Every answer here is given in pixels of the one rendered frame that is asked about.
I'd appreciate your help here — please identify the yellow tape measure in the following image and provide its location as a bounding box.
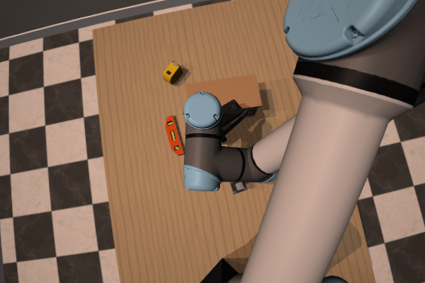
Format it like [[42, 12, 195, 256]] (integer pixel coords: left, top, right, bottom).
[[162, 61, 183, 84]]

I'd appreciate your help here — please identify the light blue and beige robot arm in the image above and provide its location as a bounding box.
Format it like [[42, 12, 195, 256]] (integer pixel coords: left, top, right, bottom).
[[183, 0, 425, 283]]

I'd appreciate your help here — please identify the brown wooden cabinet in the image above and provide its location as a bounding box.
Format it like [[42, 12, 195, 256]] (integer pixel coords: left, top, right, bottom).
[[187, 74, 262, 135]]

